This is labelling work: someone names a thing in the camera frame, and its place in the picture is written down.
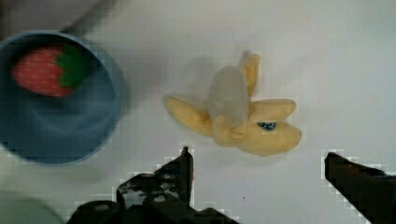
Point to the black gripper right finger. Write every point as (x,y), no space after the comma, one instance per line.
(371,191)

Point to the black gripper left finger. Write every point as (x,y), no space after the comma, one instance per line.
(161,197)

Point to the peeled banana toy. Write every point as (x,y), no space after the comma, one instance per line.
(233,119)

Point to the blue bowl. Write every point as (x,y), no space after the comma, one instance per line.
(55,131)

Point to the pink strawberry toy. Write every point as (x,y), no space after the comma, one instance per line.
(52,70)

